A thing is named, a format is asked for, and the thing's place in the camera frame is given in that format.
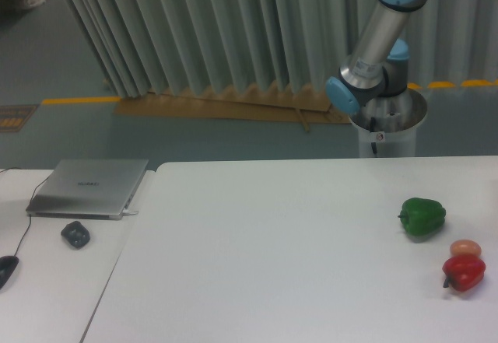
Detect brown floor sign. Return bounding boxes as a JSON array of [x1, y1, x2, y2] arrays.
[[0, 104, 39, 133]]

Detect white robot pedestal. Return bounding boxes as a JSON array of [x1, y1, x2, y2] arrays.
[[349, 89, 428, 158]]

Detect green bell pepper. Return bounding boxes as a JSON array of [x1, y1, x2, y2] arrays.
[[398, 198, 447, 237]]

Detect grey green curtain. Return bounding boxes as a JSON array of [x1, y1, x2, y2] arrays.
[[50, 0, 498, 101]]

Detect black mouse cable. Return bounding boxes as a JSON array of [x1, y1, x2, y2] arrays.
[[0, 168, 51, 258]]

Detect black computer mouse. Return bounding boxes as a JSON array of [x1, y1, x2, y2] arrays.
[[0, 255, 19, 289]]

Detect yellow floor tape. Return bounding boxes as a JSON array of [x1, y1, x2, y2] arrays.
[[41, 96, 121, 105]]

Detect silver closed laptop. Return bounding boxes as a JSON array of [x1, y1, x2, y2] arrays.
[[26, 159, 149, 219]]

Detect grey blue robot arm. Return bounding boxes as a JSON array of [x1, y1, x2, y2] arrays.
[[325, 0, 427, 114]]

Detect orange egg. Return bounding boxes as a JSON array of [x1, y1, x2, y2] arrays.
[[450, 240, 482, 257]]

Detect red bell pepper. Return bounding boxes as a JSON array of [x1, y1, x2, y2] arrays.
[[442, 254, 486, 292]]

